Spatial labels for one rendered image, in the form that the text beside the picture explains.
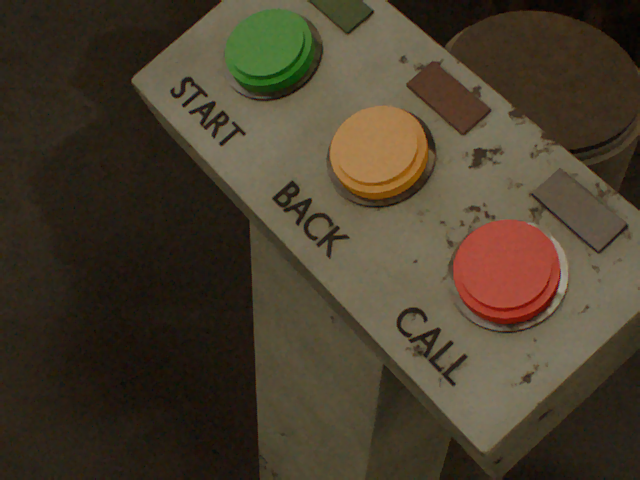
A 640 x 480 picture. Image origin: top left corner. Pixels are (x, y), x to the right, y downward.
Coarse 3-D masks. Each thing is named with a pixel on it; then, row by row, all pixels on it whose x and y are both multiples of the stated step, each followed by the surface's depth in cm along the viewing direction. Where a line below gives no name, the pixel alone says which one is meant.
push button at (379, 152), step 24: (360, 120) 44; (384, 120) 44; (408, 120) 43; (336, 144) 44; (360, 144) 43; (384, 144) 43; (408, 144) 43; (336, 168) 44; (360, 168) 43; (384, 168) 43; (408, 168) 43; (360, 192) 43; (384, 192) 43
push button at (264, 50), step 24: (240, 24) 48; (264, 24) 47; (288, 24) 47; (240, 48) 47; (264, 48) 47; (288, 48) 46; (312, 48) 47; (240, 72) 47; (264, 72) 46; (288, 72) 46
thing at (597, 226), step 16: (560, 176) 42; (544, 192) 42; (560, 192) 41; (576, 192) 41; (560, 208) 41; (576, 208) 41; (592, 208) 41; (608, 208) 41; (576, 224) 41; (592, 224) 41; (608, 224) 40; (624, 224) 40; (592, 240) 40; (608, 240) 40
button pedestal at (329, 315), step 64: (256, 0) 49; (384, 0) 48; (192, 64) 49; (320, 64) 47; (384, 64) 46; (448, 64) 45; (192, 128) 47; (256, 128) 46; (320, 128) 46; (448, 128) 44; (512, 128) 43; (256, 192) 45; (320, 192) 44; (448, 192) 43; (512, 192) 42; (256, 256) 52; (320, 256) 43; (384, 256) 42; (448, 256) 42; (576, 256) 40; (256, 320) 57; (320, 320) 49; (384, 320) 41; (448, 320) 41; (576, 320) 40; (256, 384) 63; (320, 384) 54; (384, 384) 48; (448, 384) 40; (512, 384) 39; (576, 384) 40; (320, 448) 59; (384, 448) 54; (512, 448) 40
